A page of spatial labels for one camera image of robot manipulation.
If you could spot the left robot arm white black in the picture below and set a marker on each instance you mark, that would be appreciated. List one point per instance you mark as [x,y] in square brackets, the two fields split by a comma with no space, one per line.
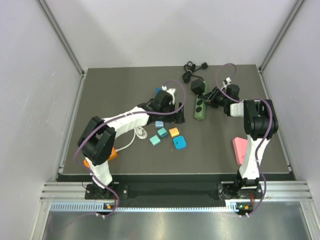
[98,138]

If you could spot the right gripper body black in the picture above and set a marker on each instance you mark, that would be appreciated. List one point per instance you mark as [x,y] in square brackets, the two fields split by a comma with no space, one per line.
[218,98]

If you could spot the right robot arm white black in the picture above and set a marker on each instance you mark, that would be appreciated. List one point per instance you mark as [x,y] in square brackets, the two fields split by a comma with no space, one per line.
[260,124]

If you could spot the pink triangular socket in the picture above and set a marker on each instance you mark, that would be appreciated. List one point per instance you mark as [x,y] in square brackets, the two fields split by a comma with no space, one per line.
[240,147]

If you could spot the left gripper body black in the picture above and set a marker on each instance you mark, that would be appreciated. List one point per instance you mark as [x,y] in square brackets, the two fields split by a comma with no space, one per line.
[175,118]

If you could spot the yellow plug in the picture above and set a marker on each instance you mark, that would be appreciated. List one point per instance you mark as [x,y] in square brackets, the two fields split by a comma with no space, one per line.
[174,132]

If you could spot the light blue plug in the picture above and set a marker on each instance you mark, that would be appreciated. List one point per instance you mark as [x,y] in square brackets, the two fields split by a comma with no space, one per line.
[158,124]
[179,142]

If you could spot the teal plug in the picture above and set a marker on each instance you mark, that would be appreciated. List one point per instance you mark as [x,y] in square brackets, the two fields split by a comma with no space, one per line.
[155,140]
[162,132]

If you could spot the green power strip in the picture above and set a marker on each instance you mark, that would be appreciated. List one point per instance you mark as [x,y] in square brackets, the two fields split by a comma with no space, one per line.
[200,105]

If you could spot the orange power strip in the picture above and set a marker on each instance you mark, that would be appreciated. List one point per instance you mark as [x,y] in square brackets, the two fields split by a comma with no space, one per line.
[112,156]

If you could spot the black cube adapter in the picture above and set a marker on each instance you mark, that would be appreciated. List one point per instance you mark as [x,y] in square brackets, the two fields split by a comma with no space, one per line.
[197,86]

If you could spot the white slotted cable duct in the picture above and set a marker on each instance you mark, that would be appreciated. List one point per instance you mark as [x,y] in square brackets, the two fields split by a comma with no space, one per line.
[102,207]

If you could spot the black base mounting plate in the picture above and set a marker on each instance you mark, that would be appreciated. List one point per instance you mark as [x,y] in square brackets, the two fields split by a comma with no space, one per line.
[213,190]

